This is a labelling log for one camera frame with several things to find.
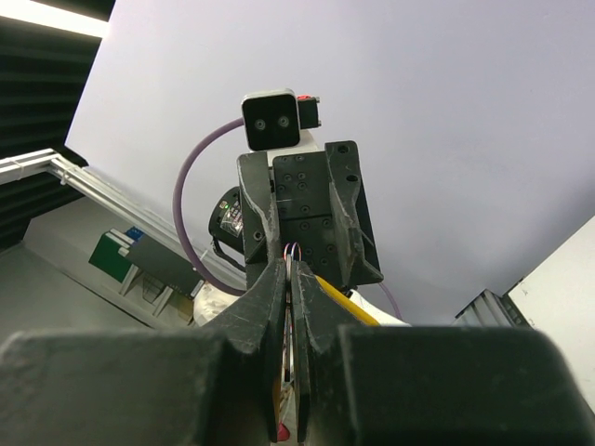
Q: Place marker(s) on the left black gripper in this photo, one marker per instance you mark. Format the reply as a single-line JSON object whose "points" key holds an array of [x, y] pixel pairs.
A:
{"points": [[315, 199]]}

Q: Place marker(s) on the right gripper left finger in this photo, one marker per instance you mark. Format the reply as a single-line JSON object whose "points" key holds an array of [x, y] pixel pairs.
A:
{"points": [[244, 383]]}

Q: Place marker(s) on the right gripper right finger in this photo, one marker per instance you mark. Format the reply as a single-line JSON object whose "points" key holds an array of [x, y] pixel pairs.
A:
{"points": [[322, 394]]}

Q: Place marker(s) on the silver key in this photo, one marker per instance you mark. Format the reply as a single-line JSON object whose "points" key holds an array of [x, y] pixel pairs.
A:
{"points": [[290, 288]]}

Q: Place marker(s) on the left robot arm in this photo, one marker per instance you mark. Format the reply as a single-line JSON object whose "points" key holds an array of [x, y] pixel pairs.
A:
{"points": [[309, 208]]}

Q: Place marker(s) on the green box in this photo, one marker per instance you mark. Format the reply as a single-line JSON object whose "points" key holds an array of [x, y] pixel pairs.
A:
{"points": [[106, 255]]}

